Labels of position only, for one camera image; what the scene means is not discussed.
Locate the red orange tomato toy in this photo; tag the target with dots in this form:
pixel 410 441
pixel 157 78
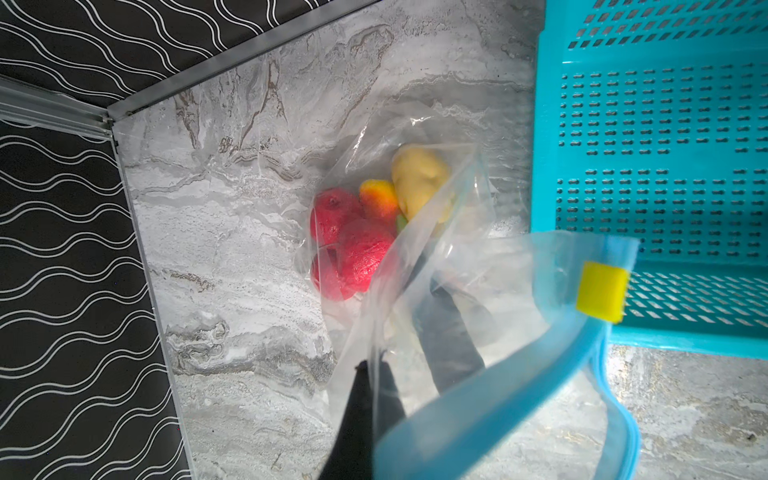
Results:
pixel 379 201

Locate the teal plastic basket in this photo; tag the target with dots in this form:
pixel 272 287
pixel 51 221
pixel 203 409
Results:
pixel 651 123

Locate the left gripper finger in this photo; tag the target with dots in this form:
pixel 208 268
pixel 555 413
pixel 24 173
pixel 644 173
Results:
pixel 352 453

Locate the yellow potato toy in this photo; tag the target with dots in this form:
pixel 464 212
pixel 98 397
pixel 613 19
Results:
pixel 418 173

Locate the dark red apple toy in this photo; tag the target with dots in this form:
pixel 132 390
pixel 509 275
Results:
pixel 332 210

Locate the green leafy vegetable toy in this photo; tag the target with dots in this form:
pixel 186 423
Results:
pixel 400 223

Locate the red pepper toy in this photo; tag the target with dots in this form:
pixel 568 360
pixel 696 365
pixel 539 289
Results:
pixel 326 278

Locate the clear zip top bag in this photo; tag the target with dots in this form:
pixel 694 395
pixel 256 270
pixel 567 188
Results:
pixel 542 408

